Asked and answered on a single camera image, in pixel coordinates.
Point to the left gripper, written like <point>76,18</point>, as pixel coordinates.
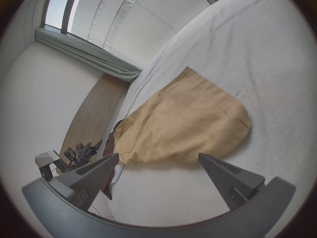
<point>88,152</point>

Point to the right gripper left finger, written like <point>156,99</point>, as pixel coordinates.
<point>86,182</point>

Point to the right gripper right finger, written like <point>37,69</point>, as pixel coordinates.
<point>230,182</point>

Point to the tan shorts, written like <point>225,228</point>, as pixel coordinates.
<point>185,128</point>

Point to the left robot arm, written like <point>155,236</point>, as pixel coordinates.
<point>45,156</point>

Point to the bed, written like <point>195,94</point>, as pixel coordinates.
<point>247,58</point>

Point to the brown garment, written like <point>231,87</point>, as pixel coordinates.
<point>109,145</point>

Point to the white garment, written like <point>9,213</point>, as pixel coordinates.
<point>118,172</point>

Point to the black garment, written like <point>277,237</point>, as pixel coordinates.
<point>120,121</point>

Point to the grey-green curtain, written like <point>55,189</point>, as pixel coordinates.
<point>86,53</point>

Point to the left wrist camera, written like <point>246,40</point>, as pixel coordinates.
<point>79,147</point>

